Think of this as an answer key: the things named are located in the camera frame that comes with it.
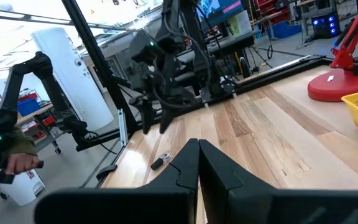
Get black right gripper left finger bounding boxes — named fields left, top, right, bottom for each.
left=34, top=138, right=201, bottom=224

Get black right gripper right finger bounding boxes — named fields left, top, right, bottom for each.
left=199, top=139, right=358, bottom=224

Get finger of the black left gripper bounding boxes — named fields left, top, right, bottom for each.
left=159, top=105, right=180, bottom=134
left=141, top=98, right=157, bottom=135

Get clear nail polish bottle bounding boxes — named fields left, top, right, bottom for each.
left=150, top=150, right=172, bottom=171

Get white building column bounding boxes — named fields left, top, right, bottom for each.
left=31, top=27, right=115, bottom=132

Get green paper sheet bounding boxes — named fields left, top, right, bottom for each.
left=228, top=15, right=239, bottom=35

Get black computer monitor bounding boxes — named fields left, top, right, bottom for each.
left=197, top=0, right=245, bottom=23

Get white paper sheet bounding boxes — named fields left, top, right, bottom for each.
left=235, top=11, right=253, bottom=35

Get white waste bin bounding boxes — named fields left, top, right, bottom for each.
left=0, top=169, right=46, bottom=207

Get blue plastic bin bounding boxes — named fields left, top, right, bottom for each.
left=17, top=98, right=42, bottom=116
left=267, top=21, right=303, bottom=40

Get person's hand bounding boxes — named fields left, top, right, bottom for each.
left=4, top=152, right=42, bottom=175

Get red storage shelf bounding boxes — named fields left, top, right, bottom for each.
left=249, top=0, right=291, bottom=19

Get person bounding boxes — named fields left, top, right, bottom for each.
left=0, top=104, right=39, bottom=175

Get red desk lamp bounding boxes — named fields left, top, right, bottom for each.
left=307, top=0, right=358, bottom=103

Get computer tower with blue lights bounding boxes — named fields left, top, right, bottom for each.
left=311, top=14, right=341, bottom=39

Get silver aluminium bracket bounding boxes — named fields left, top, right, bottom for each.
left=118, top=108, right=129, bottom=147

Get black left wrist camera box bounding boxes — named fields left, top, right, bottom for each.
left=129, top=29, right=165, bottom=65

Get black frame post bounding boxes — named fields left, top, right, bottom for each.
left=60, top=0, right=140, bottom=135

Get black table rail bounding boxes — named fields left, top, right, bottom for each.
left=76, top=55, right=335, bottom=153

